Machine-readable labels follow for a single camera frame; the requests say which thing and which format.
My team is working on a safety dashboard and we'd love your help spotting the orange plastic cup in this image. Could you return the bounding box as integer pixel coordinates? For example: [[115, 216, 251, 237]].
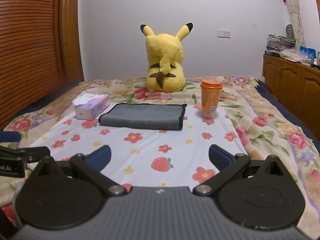
[[200, 78, 222, 118]]

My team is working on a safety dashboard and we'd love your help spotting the wooden side cabinet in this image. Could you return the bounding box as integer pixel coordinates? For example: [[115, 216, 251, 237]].
[[263, 55, 319, 139]]

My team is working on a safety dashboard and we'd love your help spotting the yellow Pikachu plush toy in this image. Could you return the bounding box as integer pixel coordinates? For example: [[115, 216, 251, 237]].
[[140, 23, 193, 93]]

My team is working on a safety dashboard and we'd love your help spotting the stack of items on cabinet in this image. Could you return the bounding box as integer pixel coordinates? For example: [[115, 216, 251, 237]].
[[265, 24, 319, 69]]

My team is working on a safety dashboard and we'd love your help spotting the floral bed blanket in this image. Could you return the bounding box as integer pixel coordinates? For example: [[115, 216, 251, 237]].
[[6, 77, 319, 239]]

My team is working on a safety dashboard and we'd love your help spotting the wooden door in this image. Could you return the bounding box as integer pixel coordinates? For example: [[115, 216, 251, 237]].
[[59, 0, 84, 82]]

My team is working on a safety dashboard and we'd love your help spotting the white wall switch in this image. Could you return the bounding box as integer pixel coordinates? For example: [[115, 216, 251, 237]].
[[217, 30, 231, 38]]

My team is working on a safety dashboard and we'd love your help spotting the wooden slatted headboard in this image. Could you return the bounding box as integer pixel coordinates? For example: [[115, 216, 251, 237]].
[[1, 0, 65, 128]]

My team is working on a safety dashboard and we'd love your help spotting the purple tissue box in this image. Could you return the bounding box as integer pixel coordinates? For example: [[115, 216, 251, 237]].
[[72, 92, 110, 120]]

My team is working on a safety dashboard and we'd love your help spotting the purple and grey towel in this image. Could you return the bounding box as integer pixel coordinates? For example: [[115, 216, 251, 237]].
[[99, 103, 187, 131]]

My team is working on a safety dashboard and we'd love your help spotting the white patterned curtain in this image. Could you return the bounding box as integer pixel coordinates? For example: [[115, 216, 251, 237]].
[[286, 0, 306, 48]]

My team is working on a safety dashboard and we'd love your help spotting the white flower-print cloth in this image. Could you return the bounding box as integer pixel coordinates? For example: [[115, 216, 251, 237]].
[[34, 106, 245, 189]]

